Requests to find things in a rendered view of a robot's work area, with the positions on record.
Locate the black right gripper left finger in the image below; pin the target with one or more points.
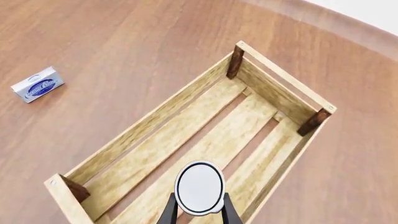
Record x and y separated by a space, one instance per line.
170 210

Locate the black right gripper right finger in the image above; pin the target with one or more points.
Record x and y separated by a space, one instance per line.
230 213

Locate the wooden slat tray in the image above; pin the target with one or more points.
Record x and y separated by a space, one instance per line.
199 140

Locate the silver blue printed box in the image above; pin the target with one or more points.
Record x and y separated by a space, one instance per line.
38 85

